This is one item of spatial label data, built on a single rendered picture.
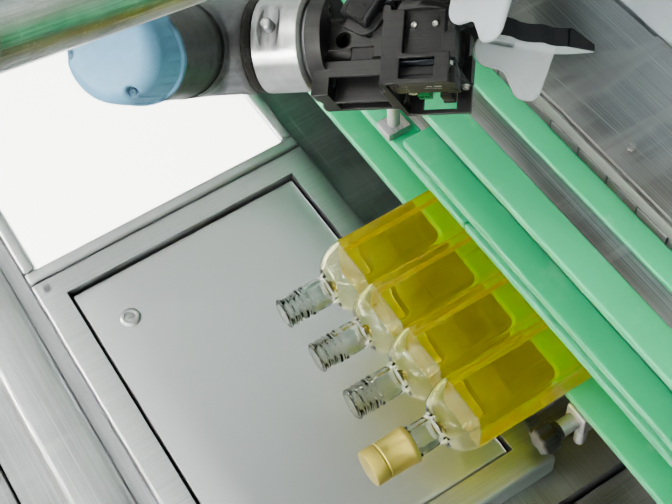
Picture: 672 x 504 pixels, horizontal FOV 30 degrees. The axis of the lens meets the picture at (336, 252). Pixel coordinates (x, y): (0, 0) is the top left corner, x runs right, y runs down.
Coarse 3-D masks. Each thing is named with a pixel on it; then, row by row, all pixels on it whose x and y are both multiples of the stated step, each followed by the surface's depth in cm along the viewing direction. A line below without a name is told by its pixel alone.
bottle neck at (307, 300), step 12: (300, 288) 116; (312, 288) 116; (324, 288) 116; (276, 300) 116; (288, 300) 115; (300, 300) 115; (312, 300) 115; (324, 300) 116; (288, 312) 114; (300, 312) 115; (312, 312) 116; (288, 324) 116
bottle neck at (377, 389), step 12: (384, 372) 110; (396, 372) 110; (360, 384) 109; (372, 384) 109; (384, 384) 109; (396, 384) 109; (348, 396) 109; (360, 396) 108; (372, 396) 109; (384, 396) 109; (396, 396) 110; (360, 408) 108; (372, 408) 109
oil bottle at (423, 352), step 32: (480, 288) 112; (512, 288) 112; (416, 320) 111; (448, 320) 111; (480, 320) 110; (512, 320) 110; (416, 352) 109; (448, 352) 109; (480, 352) 110; (416, 384) 109
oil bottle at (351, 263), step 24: (384, 216) 118; (408, 216) 118; (432, 216) 118; (360, 240) 117; (384, 240) 116; (408, 240) 116; (432, 240) 116; (336, 264) 116; (360, 264) 115; (384, 264) 115; (336, 288) 115; (360, 288) 115
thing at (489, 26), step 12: (456, 0) 89; (468, 0) 88; (480, 0) 87; (492, 0) 86; (504, 0) 85; (456, 12) 89; (468, 12) 88; (480, 12) 87; (492, 12) 86; (504, 12) 85; (480, 24) 86; (492, 24) 85; (504, 24) 85; (480, 36) 86; (492, 36) 85
